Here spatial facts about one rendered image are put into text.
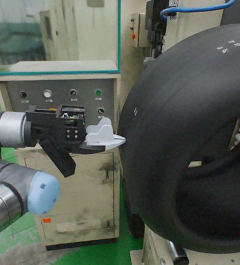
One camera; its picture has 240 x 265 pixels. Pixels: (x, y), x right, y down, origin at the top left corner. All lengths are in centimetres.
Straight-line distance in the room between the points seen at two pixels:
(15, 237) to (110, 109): 132
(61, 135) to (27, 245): 151
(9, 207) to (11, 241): 156
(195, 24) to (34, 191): 62
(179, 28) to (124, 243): 148
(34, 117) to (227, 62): 36
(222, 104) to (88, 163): 90
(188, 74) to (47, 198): 34
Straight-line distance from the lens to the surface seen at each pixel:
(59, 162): 47
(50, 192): 41
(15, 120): 44
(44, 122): 43
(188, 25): 72
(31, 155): 116
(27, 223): 199
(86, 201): 135
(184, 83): 37
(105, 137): 44
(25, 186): 40
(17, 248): 188
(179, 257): 66
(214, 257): 84
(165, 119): 36
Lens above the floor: 148
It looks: 29 degrees down
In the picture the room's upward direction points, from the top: straight up
